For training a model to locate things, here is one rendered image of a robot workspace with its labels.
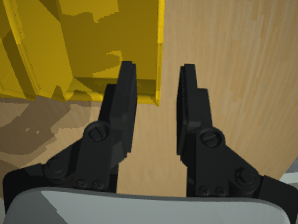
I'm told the yellow bin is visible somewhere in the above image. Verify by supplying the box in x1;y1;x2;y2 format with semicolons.
3;0;165;107
0;0;37;101

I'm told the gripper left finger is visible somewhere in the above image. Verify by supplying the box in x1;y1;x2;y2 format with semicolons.
2;61;137;215

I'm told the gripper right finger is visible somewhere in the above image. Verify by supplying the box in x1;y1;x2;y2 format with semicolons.
176;64;298;224

